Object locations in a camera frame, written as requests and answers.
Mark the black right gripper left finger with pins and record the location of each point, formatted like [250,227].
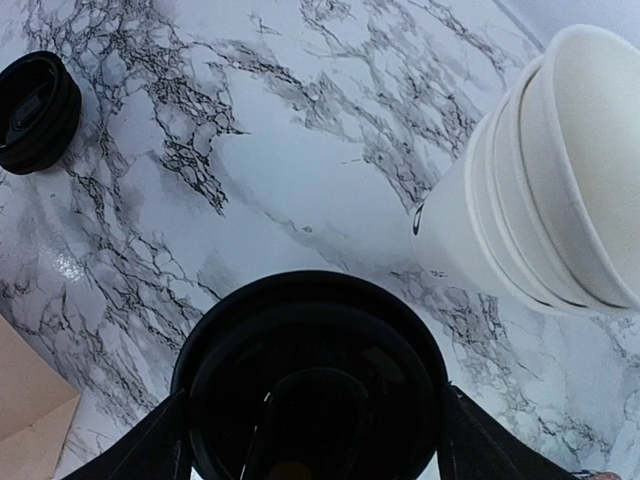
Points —
[156,448]

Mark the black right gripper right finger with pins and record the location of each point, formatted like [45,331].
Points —
[473,445]

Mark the brown paper takeout bag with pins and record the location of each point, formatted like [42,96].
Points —
[37,408]

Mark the stack of white paper cups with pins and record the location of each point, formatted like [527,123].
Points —
[543,204]

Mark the stack of black cup lids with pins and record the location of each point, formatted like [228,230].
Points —
[40,111]

